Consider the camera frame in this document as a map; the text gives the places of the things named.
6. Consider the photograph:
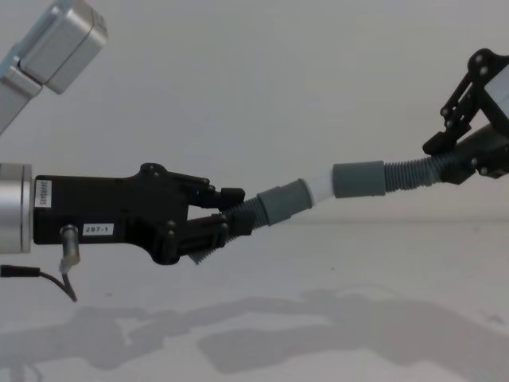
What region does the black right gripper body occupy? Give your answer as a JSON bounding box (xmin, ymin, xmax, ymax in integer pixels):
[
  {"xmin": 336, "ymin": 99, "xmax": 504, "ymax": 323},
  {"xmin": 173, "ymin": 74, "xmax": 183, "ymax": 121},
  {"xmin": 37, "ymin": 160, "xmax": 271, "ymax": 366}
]
[{"xmin": 466, "ymin": 47, "xmax": 509, "ymax": 129}]

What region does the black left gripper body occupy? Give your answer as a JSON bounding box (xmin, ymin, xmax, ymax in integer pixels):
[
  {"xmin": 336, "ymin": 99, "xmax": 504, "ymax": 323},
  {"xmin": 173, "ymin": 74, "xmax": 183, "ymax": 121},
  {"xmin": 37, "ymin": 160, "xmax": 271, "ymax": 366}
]
[{"xmin": 33, "ymin": 162, "xmax": 189, "ymax": 266}]

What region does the grey corrugated hose with cuff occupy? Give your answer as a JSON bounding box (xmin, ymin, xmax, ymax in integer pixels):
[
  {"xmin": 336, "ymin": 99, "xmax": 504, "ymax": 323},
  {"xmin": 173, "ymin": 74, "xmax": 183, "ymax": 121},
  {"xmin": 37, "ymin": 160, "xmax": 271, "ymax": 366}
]
[
  {"xmin": 332, "ymin": 153, "xmax": 462, "ymax": 199},
  {"xmin": 189, "ymin": 178, "xmax": 316, "ymax": 267}
]

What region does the white plastic pipe connector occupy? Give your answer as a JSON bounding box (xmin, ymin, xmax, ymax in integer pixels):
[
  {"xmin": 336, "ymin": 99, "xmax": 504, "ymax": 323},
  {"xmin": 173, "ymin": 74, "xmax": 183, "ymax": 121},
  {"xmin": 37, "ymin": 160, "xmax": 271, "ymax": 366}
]
[{"xmin": 303, "ymin": 166, "xmax": 337, "ymax": 210}]

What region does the white table cloth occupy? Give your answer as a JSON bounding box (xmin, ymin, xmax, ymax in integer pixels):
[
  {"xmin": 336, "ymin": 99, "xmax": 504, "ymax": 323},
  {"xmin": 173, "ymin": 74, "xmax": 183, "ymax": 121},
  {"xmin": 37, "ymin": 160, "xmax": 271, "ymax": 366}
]
[{"xmin": 0, "ymin": 221, "xmax": 509, "ymax": 382}]

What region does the white curtain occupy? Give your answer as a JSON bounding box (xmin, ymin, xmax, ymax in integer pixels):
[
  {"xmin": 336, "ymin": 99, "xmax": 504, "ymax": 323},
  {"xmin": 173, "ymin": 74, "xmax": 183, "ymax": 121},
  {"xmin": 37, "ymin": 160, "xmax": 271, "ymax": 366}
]
[{"xmin": 0, "ymin": 0, "xmax": 509, "ymax": 226}]

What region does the thin dark cable silver plug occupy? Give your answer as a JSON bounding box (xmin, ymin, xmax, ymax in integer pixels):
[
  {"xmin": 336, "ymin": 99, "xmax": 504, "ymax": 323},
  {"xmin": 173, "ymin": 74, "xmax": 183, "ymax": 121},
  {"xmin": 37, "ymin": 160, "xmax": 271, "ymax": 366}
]
[{"xmin": 0, "ymin": 224, "xmax": 83, "ymax": 303}]

